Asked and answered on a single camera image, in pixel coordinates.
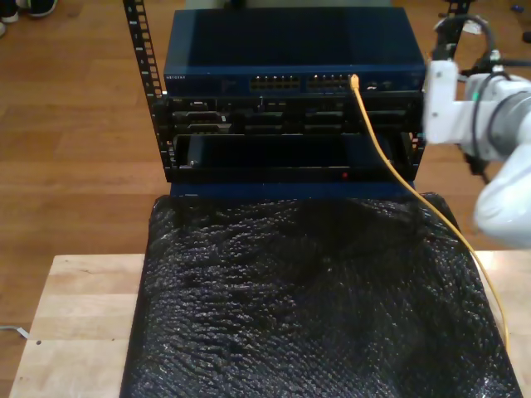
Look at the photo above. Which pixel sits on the blue Netgear network switch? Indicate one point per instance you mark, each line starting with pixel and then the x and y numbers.
pixel 269 41

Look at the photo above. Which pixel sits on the small dark floor object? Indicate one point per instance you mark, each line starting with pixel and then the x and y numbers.
pixel 527 37

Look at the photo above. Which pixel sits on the black bubble wrap mat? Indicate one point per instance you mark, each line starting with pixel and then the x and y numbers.
pixel 290 311

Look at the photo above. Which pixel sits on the person's foot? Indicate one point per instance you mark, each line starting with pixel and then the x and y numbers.
pixel 2 29
pixel 41 7
pixel 8 12

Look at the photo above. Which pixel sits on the blue base platform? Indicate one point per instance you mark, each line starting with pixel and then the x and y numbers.
pixel 249 190

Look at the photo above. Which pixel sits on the small blue floor object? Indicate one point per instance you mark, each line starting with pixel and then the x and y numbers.
pixel 517 7

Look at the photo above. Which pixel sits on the black rack server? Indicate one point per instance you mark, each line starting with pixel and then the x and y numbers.
pixel 269 120

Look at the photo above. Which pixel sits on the white crumpled paper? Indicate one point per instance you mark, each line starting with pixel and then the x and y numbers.
pixel 472 28

